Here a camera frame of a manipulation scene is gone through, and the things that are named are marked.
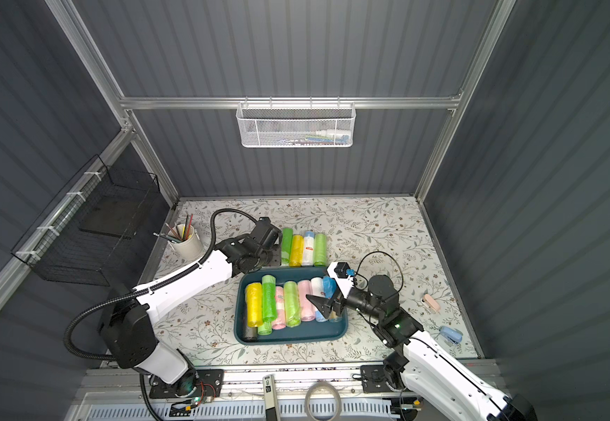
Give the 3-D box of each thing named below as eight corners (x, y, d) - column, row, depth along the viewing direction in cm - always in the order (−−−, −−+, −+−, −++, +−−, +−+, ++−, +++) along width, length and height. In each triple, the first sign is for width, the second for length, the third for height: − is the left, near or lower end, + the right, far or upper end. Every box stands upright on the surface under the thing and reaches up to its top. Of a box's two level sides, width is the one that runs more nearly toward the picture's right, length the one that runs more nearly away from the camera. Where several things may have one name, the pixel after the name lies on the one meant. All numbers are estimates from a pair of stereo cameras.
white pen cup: (177, 260, 102) (164, 243, 93) (184, 242, 108) (172, 224, 99) (200, 260, 102) (189, 243, 93) (206, 242, 108) (196, 224, 99)
